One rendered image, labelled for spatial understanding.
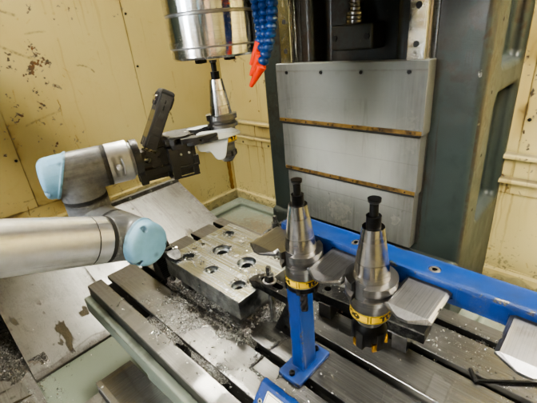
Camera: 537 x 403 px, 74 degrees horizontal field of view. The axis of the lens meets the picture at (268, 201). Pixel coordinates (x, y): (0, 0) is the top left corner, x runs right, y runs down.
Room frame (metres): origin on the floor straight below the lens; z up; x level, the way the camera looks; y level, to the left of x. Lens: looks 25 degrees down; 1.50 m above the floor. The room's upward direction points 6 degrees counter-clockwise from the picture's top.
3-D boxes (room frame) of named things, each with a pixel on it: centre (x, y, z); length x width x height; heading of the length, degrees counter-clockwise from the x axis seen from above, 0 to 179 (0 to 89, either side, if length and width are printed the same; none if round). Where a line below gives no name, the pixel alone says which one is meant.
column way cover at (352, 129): (1.04, -0.25, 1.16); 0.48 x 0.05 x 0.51; 44
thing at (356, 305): (0.35, -0.12, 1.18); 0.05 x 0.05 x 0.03
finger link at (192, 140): (0.68, 0.13, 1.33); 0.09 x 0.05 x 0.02; 103
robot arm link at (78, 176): (0.61, 0.34, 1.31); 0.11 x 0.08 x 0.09; 116
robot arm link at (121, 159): (0.65, 0.26, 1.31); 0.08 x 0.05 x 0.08; 26
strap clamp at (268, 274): (0.63, 0.01, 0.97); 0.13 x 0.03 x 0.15; 44
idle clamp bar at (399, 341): (0.59, -0.18, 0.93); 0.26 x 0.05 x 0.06; 49
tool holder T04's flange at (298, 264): (0.43, -0.04, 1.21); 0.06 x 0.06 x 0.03
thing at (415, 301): (0.31, -0.15, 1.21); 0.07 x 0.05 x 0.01; 134
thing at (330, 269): (0.39, -0.08, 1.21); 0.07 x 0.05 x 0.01; 134
